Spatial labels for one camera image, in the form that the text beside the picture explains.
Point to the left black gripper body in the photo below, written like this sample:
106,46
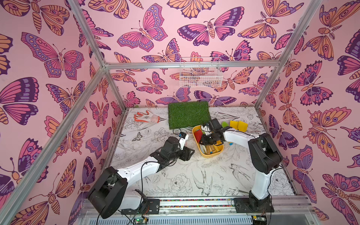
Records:
183,154

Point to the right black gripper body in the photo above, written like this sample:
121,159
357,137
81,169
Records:
207,138

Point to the green shovel yellow handle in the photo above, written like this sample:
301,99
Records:
224,124

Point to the yellow plastic storage box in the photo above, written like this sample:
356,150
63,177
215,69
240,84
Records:
207,151

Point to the red shovel wooden handle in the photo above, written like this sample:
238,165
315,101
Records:
198,135

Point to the yellow shovel wooden handle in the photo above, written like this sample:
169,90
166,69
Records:
234,124

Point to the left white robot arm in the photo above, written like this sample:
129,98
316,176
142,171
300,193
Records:
115,188

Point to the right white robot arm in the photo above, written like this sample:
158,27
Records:
265,158

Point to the green artificial grass mat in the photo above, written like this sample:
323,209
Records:
188,114

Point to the red white gardening glove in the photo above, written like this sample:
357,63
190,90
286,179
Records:
147,117

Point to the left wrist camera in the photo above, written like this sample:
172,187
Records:
183,137

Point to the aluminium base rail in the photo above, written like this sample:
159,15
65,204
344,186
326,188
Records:
286,210

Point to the white wire basket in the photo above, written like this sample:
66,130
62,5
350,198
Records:
196,74

